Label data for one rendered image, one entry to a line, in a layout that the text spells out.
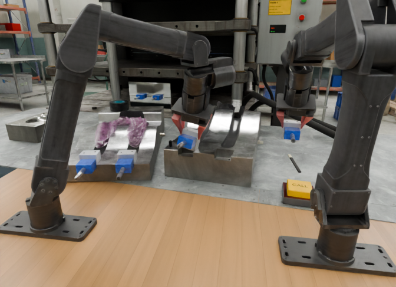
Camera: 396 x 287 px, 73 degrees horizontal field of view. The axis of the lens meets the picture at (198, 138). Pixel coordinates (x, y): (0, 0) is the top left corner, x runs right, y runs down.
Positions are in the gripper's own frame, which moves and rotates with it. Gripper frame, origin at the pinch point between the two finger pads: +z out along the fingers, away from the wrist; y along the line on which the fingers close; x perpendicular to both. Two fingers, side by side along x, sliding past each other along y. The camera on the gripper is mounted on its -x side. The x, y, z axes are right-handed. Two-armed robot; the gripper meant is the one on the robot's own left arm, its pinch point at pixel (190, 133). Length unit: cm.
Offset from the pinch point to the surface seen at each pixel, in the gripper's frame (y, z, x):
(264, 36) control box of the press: -9, 0, -90
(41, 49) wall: 675, 340, -564
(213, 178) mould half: -9.6, 9.6, 5.4
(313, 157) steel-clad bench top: -39.4, 14.6, -21.9
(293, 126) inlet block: -27.6, -2.4, -12.9
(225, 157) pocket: -11.2, 5.8, -0.8
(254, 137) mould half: -17.7, 7.9, -15.8
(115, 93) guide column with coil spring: 69, 42, -63
